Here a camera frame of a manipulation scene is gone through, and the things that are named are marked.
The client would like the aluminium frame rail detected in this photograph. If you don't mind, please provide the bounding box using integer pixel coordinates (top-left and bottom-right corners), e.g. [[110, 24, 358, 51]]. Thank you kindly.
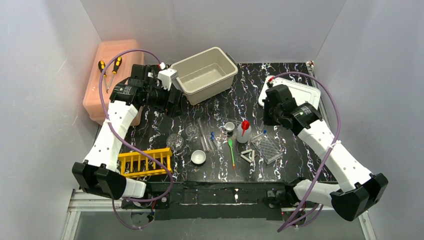
[[61, 61, 377, 240]]

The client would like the left yellow black screwdriver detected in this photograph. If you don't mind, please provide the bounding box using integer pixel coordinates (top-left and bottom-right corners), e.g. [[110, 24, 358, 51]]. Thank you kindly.
[[98, 60, 109, 93]]

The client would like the small white crucible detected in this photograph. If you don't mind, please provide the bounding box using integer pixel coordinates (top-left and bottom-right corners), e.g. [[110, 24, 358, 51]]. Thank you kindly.
[[224, 122, 235, 133]]

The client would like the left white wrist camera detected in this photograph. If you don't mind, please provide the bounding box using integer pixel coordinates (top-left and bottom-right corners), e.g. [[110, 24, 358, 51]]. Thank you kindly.
[[157, 68, 181, 91]]

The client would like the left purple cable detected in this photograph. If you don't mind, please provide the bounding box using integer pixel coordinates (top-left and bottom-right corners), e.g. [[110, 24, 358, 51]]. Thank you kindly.
[[98, 48, 174, 231]]

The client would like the white bin lid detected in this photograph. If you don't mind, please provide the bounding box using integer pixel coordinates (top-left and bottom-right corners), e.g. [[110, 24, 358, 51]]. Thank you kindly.
[[257, 75, 321, 113]]

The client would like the pink plastic storage box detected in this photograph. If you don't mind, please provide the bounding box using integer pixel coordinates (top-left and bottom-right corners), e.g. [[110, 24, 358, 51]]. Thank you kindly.
[[82, 39, 144, 125]]

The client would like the white ceramic evaporating dish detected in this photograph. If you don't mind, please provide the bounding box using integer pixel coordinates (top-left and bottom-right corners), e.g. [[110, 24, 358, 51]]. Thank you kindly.
[[190, 150, 206, 166]]

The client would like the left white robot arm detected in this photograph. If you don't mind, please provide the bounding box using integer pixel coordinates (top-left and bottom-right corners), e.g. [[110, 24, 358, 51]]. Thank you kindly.
[[72, 64, 182, 200]]

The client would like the small glass beaker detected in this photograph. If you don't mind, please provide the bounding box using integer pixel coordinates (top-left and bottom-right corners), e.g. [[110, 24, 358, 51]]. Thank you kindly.
[[185, 124, 199, 141]]

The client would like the white clay triangle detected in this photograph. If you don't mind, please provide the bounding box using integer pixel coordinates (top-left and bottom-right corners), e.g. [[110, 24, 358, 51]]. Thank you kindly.
[[240, 149, 255, 163]]

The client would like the yellow test tube rack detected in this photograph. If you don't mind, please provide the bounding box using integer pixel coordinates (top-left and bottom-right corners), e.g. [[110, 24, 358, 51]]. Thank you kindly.
[[117, 147, 173, 179]]

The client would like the beige plastic bin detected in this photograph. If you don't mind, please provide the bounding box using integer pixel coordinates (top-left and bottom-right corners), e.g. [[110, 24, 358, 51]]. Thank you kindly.
[[170, 47, 238, 106]]

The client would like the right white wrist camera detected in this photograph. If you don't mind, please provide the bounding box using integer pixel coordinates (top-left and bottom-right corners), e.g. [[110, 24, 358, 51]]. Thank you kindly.
[[266, 76, 275, 88]]

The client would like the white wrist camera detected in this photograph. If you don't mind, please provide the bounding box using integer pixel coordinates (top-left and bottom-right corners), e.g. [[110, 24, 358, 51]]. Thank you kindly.
[[157, 68, 181, 91], [266, 76, 275, 88]]

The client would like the red capped wash bottle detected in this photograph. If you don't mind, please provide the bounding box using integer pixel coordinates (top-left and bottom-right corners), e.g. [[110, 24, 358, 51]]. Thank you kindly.
[[236, 120, 252, 144]]

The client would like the clear well plate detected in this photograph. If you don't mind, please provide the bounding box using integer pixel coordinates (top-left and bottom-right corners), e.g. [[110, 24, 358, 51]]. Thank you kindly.
[[252, 134, 283, 165]]

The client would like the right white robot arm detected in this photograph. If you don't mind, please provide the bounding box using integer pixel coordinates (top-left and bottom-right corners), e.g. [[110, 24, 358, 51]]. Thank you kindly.
[[263, 84, 389, 222]]

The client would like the purple cable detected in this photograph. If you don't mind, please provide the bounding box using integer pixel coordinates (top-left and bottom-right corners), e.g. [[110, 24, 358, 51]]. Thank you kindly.
[[98, 48, 174, 231], [267, 71, 342, 233]]

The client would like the right yellow black screwdriver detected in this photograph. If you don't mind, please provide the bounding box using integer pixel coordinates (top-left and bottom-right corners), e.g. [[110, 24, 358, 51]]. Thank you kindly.
[[107, 56, 122, 89]]

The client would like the yellow black screwdriver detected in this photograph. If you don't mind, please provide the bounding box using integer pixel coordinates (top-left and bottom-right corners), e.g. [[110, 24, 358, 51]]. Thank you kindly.
[[98, 60, 109, 93], [107, 56, 122, 89]]

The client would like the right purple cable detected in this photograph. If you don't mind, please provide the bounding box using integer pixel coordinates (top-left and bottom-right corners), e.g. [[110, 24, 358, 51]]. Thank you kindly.
[[267, 71, 342, 233]]

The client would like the round glass flask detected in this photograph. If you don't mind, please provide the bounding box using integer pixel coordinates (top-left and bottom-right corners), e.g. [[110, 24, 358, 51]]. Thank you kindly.
[[166, 134, 185, 152]]

